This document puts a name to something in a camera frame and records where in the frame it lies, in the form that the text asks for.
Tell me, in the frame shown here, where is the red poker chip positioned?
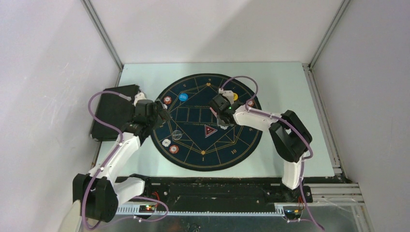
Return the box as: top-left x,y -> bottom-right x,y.
163,96 -> 172,105
247,100 -> 255,107
169,145 -> 179,154

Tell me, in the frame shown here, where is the white poker chip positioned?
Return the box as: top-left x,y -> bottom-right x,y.
161,139 -> 171,147

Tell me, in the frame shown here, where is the blue small blind button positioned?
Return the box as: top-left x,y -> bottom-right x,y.
178,93 -> 189,102

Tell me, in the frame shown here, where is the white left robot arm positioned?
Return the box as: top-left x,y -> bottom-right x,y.
73,90 -> 171,230

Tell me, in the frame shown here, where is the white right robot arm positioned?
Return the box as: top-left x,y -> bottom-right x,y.
209,89 -> 313,202

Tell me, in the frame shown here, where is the red triangular marker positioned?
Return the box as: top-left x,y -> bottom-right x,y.
204,125 -> 218,138

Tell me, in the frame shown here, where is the clear round button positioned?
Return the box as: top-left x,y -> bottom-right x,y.
171,130 -> 183,141

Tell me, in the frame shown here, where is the black carrying case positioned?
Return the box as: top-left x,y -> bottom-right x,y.
90,85 -> 140,142

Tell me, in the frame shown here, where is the round dark poker mat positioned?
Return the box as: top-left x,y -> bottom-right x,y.
151,73 -> 262,172

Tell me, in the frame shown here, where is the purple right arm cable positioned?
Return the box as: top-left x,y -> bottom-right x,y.
220,75 -> 325,231

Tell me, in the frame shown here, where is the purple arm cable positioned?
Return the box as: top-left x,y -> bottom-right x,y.
220,75 -> 325,231
80,90 -> 169,231

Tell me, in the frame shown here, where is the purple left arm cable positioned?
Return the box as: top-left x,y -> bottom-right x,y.
80,90 -> 169,231

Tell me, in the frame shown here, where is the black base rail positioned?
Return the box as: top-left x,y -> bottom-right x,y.
88,175 -> 348,213

